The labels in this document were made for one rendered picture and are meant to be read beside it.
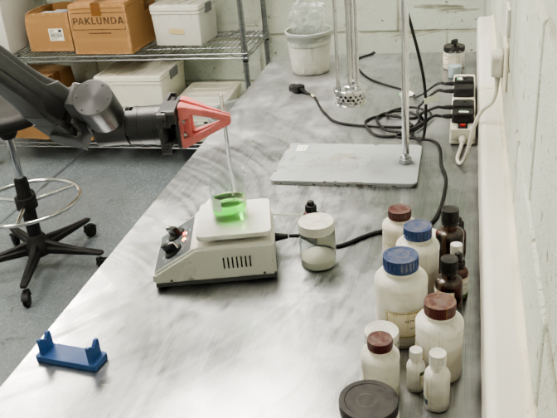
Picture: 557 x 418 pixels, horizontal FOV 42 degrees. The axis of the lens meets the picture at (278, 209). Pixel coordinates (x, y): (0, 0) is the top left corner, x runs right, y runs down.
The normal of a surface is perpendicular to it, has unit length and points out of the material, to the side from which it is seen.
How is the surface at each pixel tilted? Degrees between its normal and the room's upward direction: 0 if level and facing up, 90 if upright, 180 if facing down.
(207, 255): 90
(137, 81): 90
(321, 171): 0
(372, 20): 90
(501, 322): 0
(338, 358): 0
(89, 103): 44
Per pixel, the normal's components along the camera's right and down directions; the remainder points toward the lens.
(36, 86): 0.87, 0.07
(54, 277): -0.08, -0.89
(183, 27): -0.31, 0.49
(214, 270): 0.04, 0.45
